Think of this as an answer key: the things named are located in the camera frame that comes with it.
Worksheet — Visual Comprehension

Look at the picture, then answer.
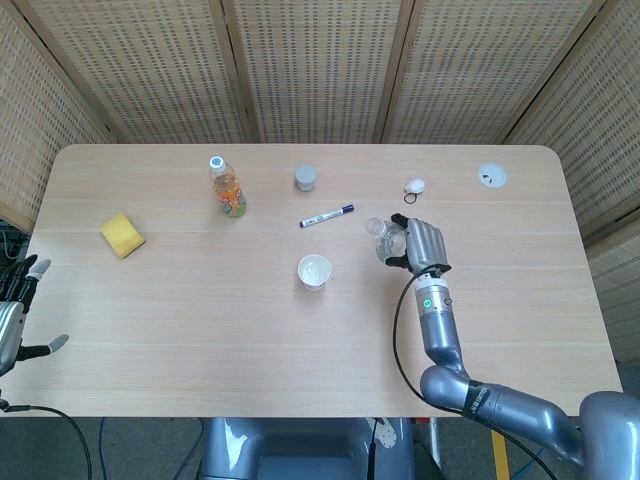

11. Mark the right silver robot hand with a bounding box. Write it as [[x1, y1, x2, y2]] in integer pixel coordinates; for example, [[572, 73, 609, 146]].
[[384, 213, 454, 277]]

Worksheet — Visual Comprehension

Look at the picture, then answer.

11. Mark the black velcro strap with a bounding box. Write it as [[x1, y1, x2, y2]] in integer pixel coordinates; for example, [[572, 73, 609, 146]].
[[460, 380, 490, 419]]

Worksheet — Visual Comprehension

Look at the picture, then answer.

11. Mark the small jar grey lid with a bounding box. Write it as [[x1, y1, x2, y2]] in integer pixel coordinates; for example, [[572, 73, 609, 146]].
[[293, 165, 318, 192]]

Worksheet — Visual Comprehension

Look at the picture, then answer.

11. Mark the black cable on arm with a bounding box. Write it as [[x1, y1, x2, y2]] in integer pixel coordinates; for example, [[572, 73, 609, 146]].
[[0, 389, 97, 480], [391, 272, 559, 480]]

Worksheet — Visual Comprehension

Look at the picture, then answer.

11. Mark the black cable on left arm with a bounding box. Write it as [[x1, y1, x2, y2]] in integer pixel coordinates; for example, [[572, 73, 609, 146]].
[[0, 389, 97, 480]]

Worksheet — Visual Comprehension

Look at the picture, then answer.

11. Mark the transparent water bottle green label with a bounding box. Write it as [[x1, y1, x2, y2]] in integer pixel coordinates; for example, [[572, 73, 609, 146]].
[[366, 216, 409, 265]]

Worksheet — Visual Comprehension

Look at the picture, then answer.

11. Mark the yellow sponge green backing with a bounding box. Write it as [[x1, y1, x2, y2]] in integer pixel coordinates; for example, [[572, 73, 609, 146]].
[[99, 211, 147, 261]]

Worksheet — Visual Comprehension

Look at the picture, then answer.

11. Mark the white paper cup blue flower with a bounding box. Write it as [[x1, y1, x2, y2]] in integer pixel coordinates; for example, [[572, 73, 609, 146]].
[[297, 253, 333, 292]]

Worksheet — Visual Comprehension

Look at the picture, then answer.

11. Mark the blue white whiteboard marker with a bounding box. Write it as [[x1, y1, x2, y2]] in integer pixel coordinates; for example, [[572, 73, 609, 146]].
[[298, 202, 357, 230]]

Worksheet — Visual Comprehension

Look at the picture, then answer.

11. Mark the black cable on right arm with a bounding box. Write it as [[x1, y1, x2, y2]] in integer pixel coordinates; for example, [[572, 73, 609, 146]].
[[391, 272, 559, 480]]

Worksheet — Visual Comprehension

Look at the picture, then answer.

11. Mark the orange drink bottle cartoon label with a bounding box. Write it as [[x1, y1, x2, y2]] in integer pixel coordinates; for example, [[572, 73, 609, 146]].
[[207, 155, 247, 219]]

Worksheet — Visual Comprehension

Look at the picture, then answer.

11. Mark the black cable on torso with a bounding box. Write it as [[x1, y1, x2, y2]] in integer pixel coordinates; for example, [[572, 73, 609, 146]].
[[367, 418, 380, 480]]

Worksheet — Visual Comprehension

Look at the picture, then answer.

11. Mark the grey robot torso base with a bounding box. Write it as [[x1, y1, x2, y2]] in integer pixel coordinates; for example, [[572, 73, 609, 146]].
[[199, 417, 416, 480]]

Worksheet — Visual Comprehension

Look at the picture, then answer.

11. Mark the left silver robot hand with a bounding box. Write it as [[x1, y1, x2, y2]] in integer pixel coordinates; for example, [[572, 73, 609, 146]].
[[0, 253, 70, 377]]

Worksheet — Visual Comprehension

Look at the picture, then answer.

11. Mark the grey round table cable grommet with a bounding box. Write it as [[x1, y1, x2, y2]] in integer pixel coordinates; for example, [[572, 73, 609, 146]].
[[477, 162, 510, 190]]

